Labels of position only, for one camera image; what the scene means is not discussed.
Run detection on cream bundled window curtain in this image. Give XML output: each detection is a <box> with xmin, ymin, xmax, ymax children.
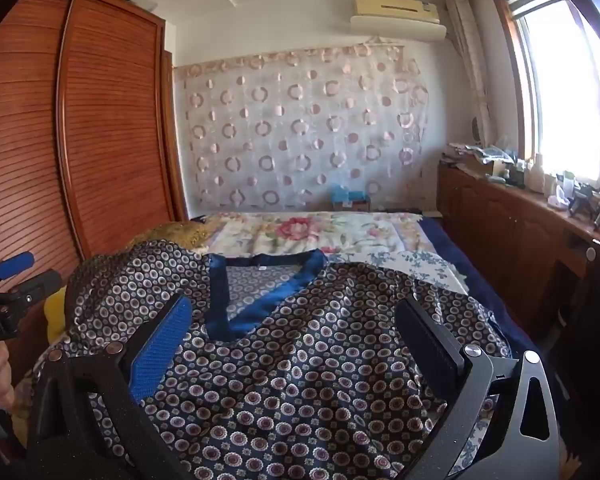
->
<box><xmin>445</xmin><ymin>0</ymin><xmax>496</xmax><ymax>161</ymax></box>

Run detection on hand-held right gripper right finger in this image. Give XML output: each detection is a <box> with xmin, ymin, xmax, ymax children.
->
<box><xmin>385</xmin><ymin>294</ymin><xmax>563</xmax><ymax>480</ymax></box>

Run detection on wooden framed window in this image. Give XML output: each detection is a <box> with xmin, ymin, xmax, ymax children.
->
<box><xmin>490</xmin><ymin>0</ymin><xmax>600</xmax><ymax>191</ymax></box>

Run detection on long low wooden cabinet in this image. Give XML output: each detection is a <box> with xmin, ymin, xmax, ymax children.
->
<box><xmin>436</xmin><ymin>160</ymin><xmax>600</xmax><ymax>436</ymax></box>

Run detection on sheer circle-patterned curtain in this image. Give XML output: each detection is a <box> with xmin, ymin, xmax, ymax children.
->
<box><xmin>172</xmin><ymin>42</ymin><xmax>431</xmax><ymax>213</ymax></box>

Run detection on person's left hand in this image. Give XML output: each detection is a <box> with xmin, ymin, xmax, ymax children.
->
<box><xmin>0</xmin><ymin>347</ymin><xmax>16</xmax><ymax>413</ymax></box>

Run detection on white plastic bottle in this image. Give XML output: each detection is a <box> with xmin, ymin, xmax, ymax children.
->
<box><xmin>527</xmin><ymin>154</ymin><xmax>546</xmax><ymax>193</ymax></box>

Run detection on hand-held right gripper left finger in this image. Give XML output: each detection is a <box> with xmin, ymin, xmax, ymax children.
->
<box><xmin>27</xmin><ymin>292</ymin><xmax>196</xmax><ymax>480</ymax></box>

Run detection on cream wall air conditioner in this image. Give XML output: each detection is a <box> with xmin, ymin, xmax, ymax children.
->
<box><xmin>355</xmin><ymin>0</ymin><xmax>440</xmax><ymax>23</ymax></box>

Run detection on pink floral blanket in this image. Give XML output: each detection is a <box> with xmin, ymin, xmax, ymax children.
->
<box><xmin>200</xmin><ymin>210</ymin><xmax>436</xmax><ymax>261</ymax></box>

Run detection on blue floral white cloth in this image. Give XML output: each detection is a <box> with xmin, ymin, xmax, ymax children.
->
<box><xmin>350</xmin><ymin>250</ymin><xmax>496</xmax><ymax>461</ymax></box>

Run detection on navy circle-patterned garment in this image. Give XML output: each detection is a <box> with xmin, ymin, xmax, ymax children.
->
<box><xmin>32</xmin><ymin>240</ymin><xmax>513</xmax><ymax>480</ymax></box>

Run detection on black mini tripods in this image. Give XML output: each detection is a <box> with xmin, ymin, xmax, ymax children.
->
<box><xmin>570</xmin><ymin>185</ymin><xmax>600</xmax><ymax>233</ymax></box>

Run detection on yellow cloth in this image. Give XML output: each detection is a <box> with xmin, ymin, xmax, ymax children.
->
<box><xmin>44</xmin><ymin>287</ymin><xmax>68</xmax><ymax>341</ymax></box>

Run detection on wooden slatted wardrobe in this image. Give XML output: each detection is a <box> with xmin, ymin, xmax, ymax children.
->
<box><xmin>0</xmin><ymin>0</ymin><xmax>191</xmax><ymax>396</ymax></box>

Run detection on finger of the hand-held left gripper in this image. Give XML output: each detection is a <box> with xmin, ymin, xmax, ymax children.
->
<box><xmin>15</xmin><ymin>269</ymin><xmax>63</xmax><ymax>306</ymax></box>
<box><xmin>0</xmin><ymin>252</ymin><xmax>36</xmax><ymax>281</ymax></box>

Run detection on blue packet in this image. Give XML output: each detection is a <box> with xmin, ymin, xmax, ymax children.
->
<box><xmin>330</xmin><ymin>185</ymin><xmax>372</xmax><ymax>203</ymax></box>

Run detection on pile of clutter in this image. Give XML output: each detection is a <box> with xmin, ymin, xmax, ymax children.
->
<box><xmin>440</xmin><ymin>140</ymin><xmax>526</xmax><ymax>186</ymax></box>

